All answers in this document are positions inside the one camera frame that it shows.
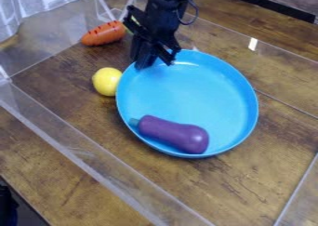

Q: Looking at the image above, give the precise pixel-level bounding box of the dark wooden baseboard strip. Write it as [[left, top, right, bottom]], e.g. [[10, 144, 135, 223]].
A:
[[239, 0, 317, 23]]

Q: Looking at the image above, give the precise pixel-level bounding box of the purple toy eggplant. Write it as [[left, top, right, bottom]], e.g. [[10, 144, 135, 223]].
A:
[[130, 115, 210, 154]]

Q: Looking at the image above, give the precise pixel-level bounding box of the orange toy carrot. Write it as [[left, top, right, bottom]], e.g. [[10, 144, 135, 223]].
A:
[[80, 20, 126, 47]]

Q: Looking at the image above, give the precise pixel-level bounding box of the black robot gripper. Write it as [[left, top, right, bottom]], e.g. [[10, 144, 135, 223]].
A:
[[123, 0, 182, 70]]

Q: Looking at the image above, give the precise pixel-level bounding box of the blue round plastic tray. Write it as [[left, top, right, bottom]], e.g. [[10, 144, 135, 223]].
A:
[[115, 50, 258, 158]]

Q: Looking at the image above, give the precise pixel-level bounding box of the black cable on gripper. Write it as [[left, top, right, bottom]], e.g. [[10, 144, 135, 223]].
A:
[[175, 0, 201, 26]]

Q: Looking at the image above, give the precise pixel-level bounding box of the clear acrylic enclosure wall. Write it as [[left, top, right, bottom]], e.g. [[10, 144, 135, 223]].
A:
[[0, 0, 318, 226]]

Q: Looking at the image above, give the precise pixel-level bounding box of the yellow toy lemon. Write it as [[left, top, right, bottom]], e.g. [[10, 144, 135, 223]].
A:
[[92, 67, 122, 97]]

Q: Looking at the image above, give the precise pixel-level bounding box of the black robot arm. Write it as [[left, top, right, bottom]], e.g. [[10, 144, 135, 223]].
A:
[[123, 0, 199, 69]]

